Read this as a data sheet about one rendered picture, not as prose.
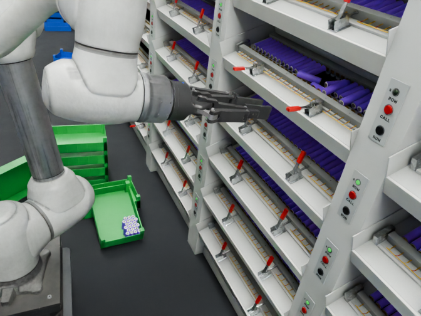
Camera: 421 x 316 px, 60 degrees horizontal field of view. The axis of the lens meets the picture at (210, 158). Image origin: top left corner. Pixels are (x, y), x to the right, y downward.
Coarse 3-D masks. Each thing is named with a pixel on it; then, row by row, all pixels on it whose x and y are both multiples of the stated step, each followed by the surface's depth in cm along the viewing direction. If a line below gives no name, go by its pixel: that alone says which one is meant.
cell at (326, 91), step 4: (344, 80) 90; (336, 84) 89; (340, 84) 89; (344, 84) 89; (324, 88) 89; (328, 88) 89; (332, 88) 89; (336, 88) 89; (340, 88) 90; (324, 92) 89; (328, 92) 89; (332, 92) 89
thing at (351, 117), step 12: (240, 48) 119; (264, 60) 108; (264, 72) 106; (276, 72) 103; (288, 72) 100; (288, 84) 98; (300, 84) 94; (300, 96) 93; (312, 96) 91; (324, 96) 88; (336, 108) 84; (336, 120) 83; (348, 120) 82; (360, 120) 79
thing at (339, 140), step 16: (256, 32) 121; (224, 48) 119; (320, 48) 103; (224, 64) 122; (240, 64) 114; (352, 64) 94; (240, 80) 115; (256, 80) 105; (272, 80) 103; (272, 96) 99; (288, 96) 96; (288, 112) 94; (304, 128) 90; (320, 128) 84; (336, 128) 82; (336, 144) 80; (352, 144) 75
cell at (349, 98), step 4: (356, 92) 85; (360, 92) 85; (364, 92) 85; (348, 96) 85; (352, 96) 85; (356, 96) 85; (360, 96) 85; (340, 100) 85; (344, 100) 84; (348, 100) 84; (352, 100) 85; (344, 104) 84
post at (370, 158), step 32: (416, 0) 59; (416, 32) 60; (384, 64) 66; (416, 64) 61; (416, 96) 61; (416, 128) 65; (352, 160) 76; (384, 160) 69; (352, 224) 79; (320, 288) 91
